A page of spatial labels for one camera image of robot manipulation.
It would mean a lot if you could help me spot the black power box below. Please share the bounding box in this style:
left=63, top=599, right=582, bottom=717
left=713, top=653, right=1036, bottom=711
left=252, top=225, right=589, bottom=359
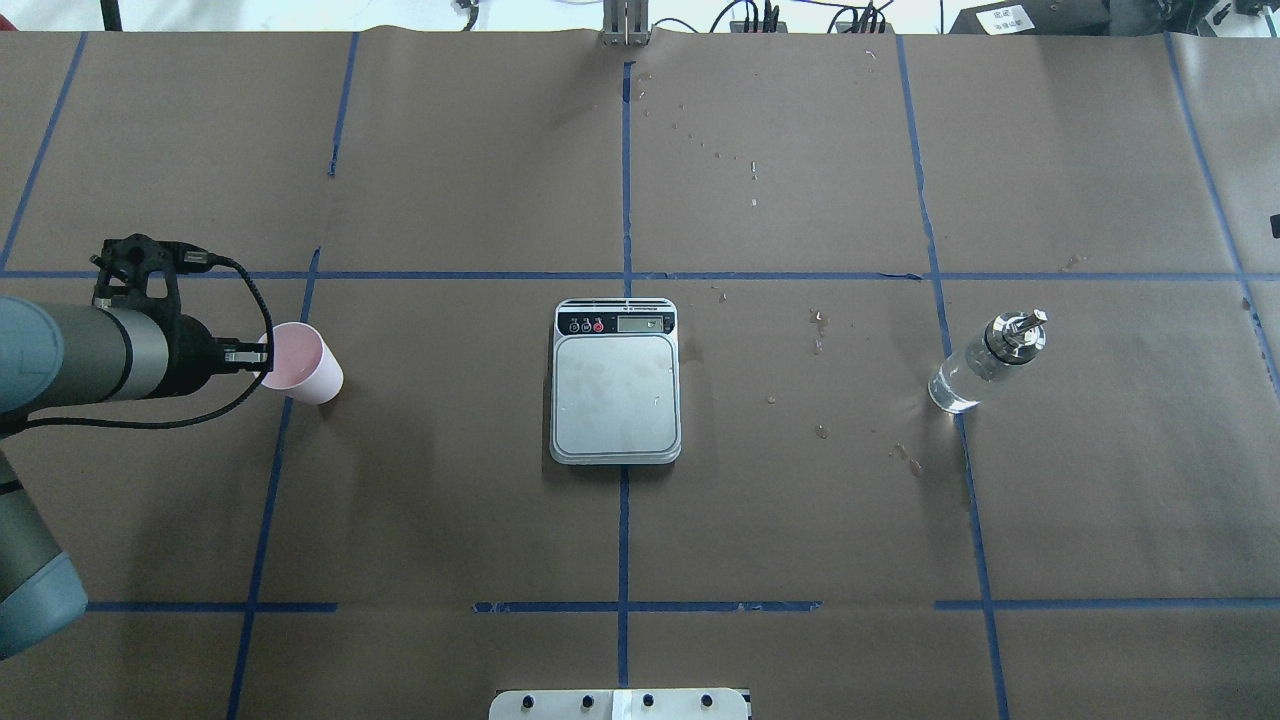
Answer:
left=945, top=1, right=1147, bottom=37

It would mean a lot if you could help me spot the silver digital kitchen scale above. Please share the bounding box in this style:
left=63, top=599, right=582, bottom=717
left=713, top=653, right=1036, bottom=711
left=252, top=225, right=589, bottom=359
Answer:
left=549, top=297, right=684, bottom=466

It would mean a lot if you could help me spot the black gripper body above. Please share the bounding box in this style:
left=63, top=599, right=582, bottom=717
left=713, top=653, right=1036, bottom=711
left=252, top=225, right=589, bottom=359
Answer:
left=165, top=315, right=224, bottom=396

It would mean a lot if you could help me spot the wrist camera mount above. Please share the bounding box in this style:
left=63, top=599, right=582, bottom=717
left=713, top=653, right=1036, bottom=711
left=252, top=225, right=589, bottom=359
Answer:
left=91, top=234, right=220, bottom=325

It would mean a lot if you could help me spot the clear glass sauce bottle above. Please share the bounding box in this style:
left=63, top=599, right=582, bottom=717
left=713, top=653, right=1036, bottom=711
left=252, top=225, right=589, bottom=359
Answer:
left=928, top=307, right=1050, bottom=415

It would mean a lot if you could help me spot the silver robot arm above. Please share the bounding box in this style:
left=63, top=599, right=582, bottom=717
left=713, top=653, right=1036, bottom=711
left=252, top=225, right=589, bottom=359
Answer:
left=1, top=296, right=274, bottom=659

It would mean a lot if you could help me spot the aluminium frame post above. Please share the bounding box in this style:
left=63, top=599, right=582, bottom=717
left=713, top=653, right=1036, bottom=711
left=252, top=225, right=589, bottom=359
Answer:
left=600, top=0, right=652, bottom=47

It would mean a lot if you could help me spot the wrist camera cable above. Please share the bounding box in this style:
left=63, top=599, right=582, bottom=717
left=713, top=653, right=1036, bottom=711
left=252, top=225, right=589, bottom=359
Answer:
left=0, top=240, right=276, bottom=433

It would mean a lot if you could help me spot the pink paper cup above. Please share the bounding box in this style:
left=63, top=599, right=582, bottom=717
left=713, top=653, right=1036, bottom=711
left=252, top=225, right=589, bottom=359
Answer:
left=260, top=322, right=346, bottom=406

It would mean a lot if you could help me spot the white camera mast base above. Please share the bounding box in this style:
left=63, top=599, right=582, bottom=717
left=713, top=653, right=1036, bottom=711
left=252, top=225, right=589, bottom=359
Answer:
left=486, top=687, right=753, bottom=719

